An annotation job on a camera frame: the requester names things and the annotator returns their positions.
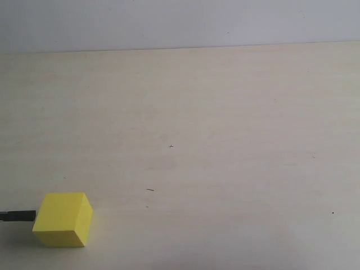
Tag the yellow foam cube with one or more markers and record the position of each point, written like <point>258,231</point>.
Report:
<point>64,220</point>

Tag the black white marker pen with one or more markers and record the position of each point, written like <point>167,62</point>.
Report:
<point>18,216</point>

